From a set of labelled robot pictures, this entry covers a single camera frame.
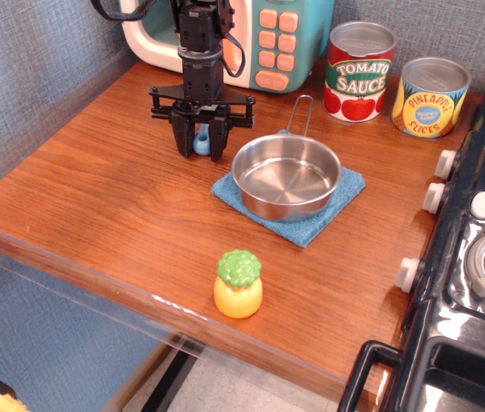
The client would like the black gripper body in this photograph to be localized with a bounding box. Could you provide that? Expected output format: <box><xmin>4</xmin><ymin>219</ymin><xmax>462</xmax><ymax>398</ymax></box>
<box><xmin>149</xmin><ymin>53</ymin><xmax>256</xmax><ymax>129</ymax></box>

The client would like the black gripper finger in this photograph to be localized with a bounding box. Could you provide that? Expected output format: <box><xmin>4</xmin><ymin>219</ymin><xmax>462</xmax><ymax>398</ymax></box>
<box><xmin>171</xmin><ymin>112</ymin><xmax>195</xmax><ymax>158</ymax></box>
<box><xmin>209</xmin><ymin>118</ymin><xmax>230</xmax><ymax>161</ymax></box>

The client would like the blue handled grey spoon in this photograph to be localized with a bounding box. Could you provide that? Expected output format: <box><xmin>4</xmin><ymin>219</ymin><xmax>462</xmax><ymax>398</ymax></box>
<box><xmin>192</xmin><ymin>124</ymin><xmax>211</xmax><ymax>156</ymax></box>

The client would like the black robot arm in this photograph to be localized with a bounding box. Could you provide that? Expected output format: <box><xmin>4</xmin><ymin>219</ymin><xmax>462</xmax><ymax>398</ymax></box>
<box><xmin>149</xmin><ymin>1</ymin><xmax>256</xmax><ymax>161</ymax></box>

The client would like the stainless steel pan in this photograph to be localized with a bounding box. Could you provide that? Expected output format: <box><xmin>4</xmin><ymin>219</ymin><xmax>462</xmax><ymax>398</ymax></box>
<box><xmin>230</xmin><ymin>94</ymin><xmax>344</xmax><ymax>223</ymax></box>

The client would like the teal toy microwave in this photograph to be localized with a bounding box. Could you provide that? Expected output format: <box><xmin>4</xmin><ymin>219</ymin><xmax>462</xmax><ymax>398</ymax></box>
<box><xmin>122</xmin><ymin>1</ymin><xmax>334</xmax><ymax>94</ymax></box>

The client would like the tomato sauce can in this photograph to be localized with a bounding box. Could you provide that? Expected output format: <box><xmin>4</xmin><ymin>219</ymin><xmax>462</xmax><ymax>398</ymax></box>
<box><xmin>323</xmin><ymin>21</ymin><xmax>397</xmax><ymax>123</ymax></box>

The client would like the yellow green toy pineapple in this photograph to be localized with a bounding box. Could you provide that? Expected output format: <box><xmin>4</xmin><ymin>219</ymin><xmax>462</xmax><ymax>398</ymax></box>
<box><xmin>214</xmin><ymin>250</ymin><xmax>264</xmax><ymax>319</ymax></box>

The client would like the pineapple slices can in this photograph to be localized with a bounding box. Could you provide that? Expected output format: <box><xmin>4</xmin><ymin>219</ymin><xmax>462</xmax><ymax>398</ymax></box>
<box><xmin>391</xmin><ymin>57</ymin><xmax>471</xmax><ymax>139</ymax></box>

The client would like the black toy stove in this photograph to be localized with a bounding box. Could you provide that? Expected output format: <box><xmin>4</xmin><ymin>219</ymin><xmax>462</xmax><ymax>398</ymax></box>
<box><xmin>338</xmin><ymin>93</ymin><xmax>485</xmax><ymax>411</ymax></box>

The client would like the black sleeved cable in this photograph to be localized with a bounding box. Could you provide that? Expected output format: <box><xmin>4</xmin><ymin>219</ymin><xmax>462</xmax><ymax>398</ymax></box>
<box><xmin>89</xmin><ymin>0</ymin><xmax>157</xmax><ymax>22</ymax></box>

